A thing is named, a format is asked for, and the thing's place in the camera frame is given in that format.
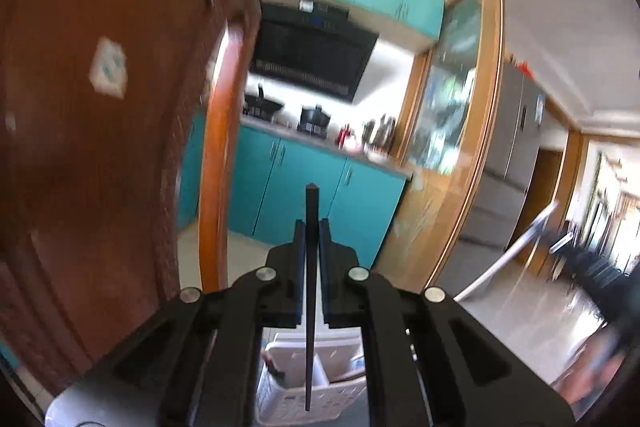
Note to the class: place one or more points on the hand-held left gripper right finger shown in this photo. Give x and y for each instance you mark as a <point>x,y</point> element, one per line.
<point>324,267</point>

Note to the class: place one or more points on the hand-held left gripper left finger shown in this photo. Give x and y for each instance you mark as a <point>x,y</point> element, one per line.
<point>299,267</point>

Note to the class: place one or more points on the black chopstick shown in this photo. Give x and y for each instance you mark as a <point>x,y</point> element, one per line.
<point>311,217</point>

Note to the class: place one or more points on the white plastic utensil basket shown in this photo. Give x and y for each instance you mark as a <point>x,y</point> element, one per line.
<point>285,352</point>

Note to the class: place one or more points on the white chopstick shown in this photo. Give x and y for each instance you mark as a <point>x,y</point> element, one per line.
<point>505,254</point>

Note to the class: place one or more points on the teal lower kitchen cabinet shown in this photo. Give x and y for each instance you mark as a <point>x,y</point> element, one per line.
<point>290,187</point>

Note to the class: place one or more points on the blue striped tablecloth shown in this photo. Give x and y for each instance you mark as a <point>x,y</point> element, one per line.
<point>595,367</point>

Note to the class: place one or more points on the grey kitchen countertop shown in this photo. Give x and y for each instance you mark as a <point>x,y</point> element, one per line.
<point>370,159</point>

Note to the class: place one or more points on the red bottle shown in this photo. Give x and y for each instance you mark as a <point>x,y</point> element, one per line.
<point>343,137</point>

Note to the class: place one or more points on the metal kitchen containers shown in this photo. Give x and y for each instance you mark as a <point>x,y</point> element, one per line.
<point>380,134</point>

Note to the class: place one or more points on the black cooking pot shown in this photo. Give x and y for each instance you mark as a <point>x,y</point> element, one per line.
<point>315,119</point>

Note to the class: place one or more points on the black wok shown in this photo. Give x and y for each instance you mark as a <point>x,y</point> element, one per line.
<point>262,104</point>

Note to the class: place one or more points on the silver refrigerator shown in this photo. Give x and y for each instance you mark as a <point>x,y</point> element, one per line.
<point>515,132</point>

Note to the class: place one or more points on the wood framed glass sliding door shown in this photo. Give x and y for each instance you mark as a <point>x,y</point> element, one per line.
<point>450,107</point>

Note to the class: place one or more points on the black range hood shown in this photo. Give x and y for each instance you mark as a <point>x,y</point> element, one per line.
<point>310,52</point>

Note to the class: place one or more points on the carved wooden chair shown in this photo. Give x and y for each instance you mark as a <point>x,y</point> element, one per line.
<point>100,157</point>

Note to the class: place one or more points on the white sticker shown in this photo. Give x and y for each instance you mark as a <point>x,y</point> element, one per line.
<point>107,67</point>

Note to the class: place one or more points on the orange wooden door frame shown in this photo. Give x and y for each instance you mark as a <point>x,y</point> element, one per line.
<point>220,157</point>

